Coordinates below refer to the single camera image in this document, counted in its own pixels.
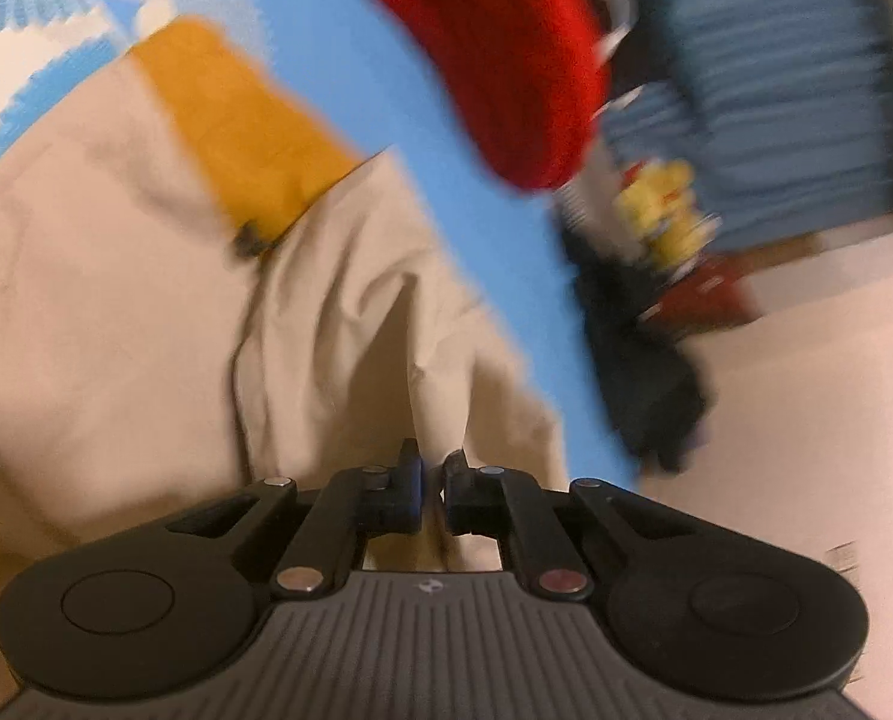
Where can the dark red cushion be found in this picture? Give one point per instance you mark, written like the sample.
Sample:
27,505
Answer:
709,296

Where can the beige and yellow jacket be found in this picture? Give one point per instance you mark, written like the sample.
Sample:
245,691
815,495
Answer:
154,330

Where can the blue and white bed sheet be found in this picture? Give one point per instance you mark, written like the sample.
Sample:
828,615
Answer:
431,120

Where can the black clothes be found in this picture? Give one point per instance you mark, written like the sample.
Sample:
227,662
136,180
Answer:
641,375

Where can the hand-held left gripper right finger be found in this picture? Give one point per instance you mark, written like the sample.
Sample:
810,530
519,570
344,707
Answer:
455,495

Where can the blue curtain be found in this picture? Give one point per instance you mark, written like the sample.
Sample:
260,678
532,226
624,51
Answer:
806,90

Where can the white wall socket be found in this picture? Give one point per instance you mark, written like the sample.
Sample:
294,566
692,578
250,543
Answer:
841,559

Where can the red fleece blanket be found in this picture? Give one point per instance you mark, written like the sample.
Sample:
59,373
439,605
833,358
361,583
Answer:
506,52

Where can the yellow duck plush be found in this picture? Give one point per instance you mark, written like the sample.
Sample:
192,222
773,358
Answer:
653,195

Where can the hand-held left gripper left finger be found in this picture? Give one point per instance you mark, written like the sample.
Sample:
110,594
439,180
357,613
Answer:
413,487

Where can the yellow bear plush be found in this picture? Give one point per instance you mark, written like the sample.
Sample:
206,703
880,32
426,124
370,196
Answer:
683,244

